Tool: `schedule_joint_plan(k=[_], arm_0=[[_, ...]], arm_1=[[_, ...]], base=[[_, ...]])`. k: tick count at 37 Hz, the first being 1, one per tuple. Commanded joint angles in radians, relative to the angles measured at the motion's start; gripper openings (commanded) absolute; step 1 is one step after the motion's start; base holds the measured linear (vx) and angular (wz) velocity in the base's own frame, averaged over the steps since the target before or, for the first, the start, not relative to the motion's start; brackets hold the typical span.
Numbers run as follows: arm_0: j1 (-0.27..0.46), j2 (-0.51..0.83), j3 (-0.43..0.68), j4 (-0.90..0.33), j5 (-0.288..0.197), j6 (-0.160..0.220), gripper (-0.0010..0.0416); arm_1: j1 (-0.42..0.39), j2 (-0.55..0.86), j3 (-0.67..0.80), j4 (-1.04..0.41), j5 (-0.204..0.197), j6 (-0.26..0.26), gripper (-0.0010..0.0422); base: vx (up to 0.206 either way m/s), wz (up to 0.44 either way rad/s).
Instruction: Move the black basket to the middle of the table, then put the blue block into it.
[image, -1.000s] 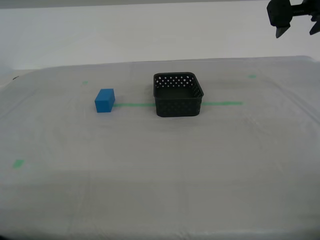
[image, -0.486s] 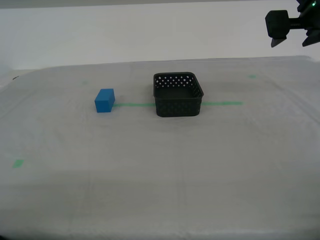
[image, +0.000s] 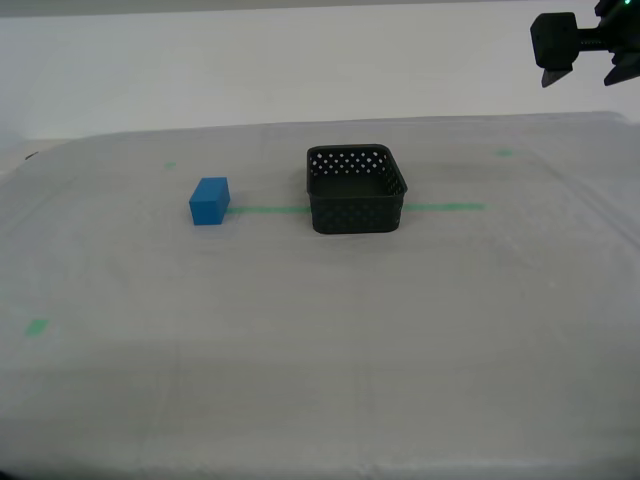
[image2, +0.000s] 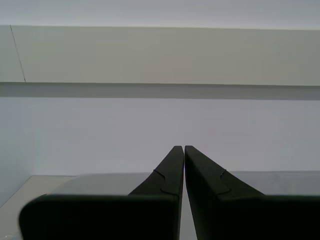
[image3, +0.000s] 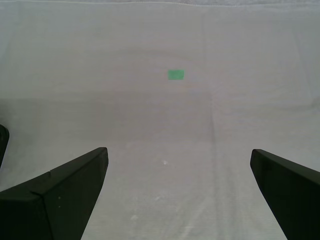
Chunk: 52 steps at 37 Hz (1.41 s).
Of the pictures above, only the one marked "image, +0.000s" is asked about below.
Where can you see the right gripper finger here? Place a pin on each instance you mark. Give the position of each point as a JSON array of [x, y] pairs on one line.
[[555, 40], [625, 65]]

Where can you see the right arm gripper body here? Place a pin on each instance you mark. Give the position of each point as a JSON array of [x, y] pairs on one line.
[[622, 25]]

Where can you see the black perforated plastic basket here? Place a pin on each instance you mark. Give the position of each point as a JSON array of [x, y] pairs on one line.
[[355, 215]]

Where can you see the blue rectangular block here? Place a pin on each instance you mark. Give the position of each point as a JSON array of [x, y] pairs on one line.
[[207, 202]]

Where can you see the long green tape strip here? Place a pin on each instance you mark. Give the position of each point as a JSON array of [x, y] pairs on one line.
[[270, 209]]

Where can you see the white table cover sheet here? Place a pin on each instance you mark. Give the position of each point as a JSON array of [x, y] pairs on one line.
[[320, 325]]

